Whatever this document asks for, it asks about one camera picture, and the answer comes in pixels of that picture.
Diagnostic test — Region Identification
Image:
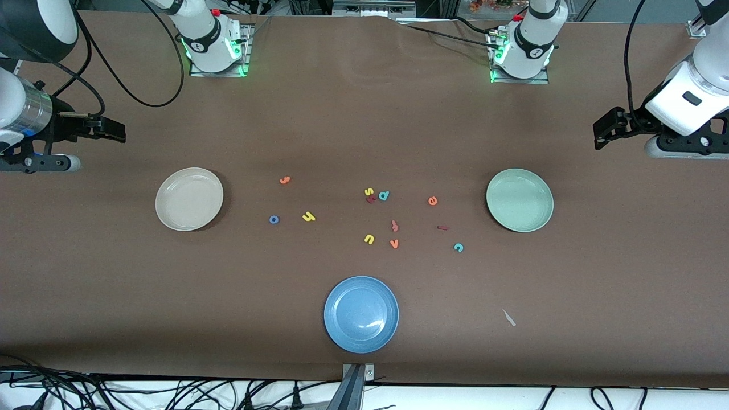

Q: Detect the beige round plate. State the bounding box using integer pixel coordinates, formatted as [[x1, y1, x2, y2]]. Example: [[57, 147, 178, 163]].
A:
[[155, 167, 224, 232]]

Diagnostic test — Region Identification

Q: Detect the green round plate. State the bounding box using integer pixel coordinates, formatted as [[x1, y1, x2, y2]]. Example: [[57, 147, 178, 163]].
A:
[[486, 168, 555, 233]]

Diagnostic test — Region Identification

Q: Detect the brown table cover sheet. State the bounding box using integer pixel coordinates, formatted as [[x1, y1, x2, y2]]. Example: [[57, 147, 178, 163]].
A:
[[0, 10, 729, 388]]

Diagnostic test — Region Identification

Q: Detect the grey power strip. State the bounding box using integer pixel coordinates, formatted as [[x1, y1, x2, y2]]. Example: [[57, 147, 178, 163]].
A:
[[333, 0, 416, 17]]

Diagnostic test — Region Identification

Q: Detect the blue round plate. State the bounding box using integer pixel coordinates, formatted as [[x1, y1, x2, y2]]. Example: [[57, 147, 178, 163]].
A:
[[323, 276, 400, 354]]

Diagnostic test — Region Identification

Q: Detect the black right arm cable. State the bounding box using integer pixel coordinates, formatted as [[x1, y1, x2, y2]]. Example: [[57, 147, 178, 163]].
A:
[[54, 0, 186, 117]]

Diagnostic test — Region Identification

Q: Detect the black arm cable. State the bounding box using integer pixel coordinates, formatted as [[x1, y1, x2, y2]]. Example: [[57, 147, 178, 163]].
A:
[[54, 0, 186, 117], [624, 0, 656, 134]]

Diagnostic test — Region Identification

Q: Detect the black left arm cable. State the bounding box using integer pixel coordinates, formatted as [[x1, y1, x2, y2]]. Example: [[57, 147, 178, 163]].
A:
[[624, 0, 656, 134]]

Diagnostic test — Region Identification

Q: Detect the black table cable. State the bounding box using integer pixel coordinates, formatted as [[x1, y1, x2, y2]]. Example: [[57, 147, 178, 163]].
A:
[[393, 16, 505, 51]]

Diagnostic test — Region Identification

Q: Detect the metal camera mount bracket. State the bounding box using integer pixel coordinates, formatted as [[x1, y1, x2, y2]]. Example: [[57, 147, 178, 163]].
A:
[[327, 363, 375, 410]]

